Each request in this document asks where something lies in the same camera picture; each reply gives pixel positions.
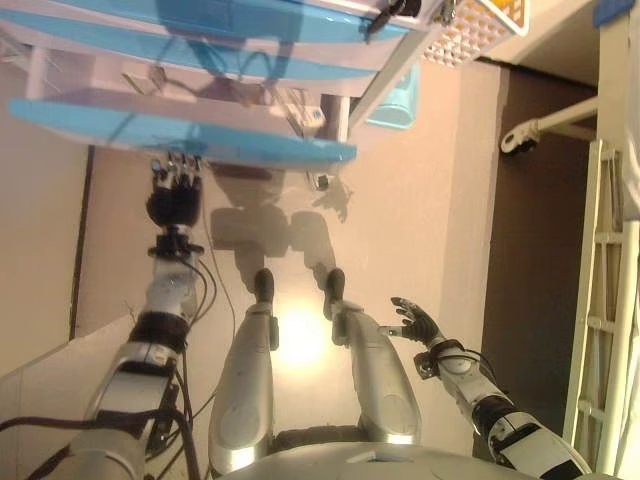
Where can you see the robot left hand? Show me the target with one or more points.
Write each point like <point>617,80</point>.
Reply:
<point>175,200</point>

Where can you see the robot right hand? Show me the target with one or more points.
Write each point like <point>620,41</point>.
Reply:
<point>422,325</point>

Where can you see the blue front cart drawer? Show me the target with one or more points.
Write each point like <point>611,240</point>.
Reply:
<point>200,135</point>
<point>250,15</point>
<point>300,65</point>

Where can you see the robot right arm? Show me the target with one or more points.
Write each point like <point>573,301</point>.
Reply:
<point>467,372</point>

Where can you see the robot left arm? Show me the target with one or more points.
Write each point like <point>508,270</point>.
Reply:
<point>170,290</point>

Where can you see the blue white medicine box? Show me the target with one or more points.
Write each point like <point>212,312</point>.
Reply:
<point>311,116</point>

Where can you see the cart caster wheel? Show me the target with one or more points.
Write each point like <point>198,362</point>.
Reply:
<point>322,181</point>

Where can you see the grey robot torso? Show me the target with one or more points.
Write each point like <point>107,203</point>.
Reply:
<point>360,465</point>

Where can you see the robot left leg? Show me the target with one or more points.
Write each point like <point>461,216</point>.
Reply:
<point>245,390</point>

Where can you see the bed caster wheel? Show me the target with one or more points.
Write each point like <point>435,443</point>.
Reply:
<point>520,140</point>

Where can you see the light blue waste bin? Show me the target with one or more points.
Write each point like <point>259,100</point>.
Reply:
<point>395,107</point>

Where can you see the white hospital bed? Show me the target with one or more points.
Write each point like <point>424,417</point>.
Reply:
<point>565,116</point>

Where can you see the white medical cart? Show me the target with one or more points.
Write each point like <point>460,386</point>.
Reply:
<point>395,60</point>

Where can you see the black cart key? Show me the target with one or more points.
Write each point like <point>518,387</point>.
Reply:
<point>395,7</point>

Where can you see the blue bed clip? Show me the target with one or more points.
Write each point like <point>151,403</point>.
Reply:
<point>607,10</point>

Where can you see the white bed side rail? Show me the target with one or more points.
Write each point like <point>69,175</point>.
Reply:
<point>586,280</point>

